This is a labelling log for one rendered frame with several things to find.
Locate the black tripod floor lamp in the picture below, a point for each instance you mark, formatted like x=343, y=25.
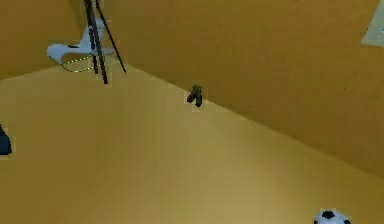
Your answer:
x=96, y=40

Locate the dark brown pair of boots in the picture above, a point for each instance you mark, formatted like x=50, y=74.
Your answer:
x=196, y=96

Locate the pale framed wall picture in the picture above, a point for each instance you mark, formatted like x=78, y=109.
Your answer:
x=376, y=30

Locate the black and white soccer ball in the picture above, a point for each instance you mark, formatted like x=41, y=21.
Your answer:
x=330, y=217

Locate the dark blue object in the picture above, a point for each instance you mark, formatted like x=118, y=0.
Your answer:
x=4, y=143

